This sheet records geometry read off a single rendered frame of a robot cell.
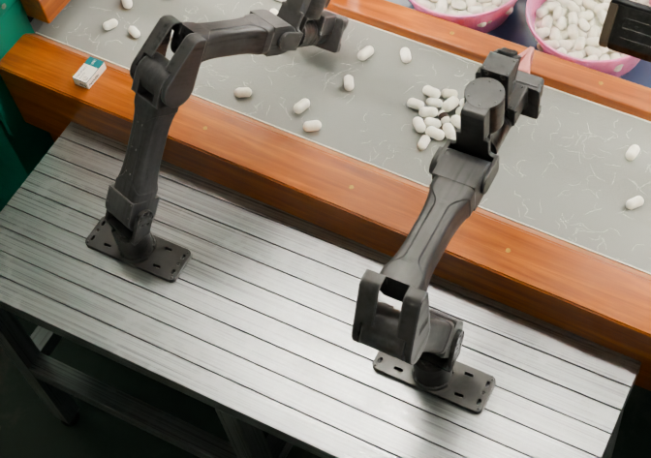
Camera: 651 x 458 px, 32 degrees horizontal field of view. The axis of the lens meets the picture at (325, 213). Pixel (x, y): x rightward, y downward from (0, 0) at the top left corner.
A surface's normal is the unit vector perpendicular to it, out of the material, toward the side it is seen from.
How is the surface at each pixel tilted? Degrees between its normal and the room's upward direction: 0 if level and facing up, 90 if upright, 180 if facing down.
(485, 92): 1
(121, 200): 57
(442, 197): 1
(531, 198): 0
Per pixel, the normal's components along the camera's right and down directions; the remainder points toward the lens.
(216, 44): 0.80, 0.46
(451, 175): -0.11, -0.56
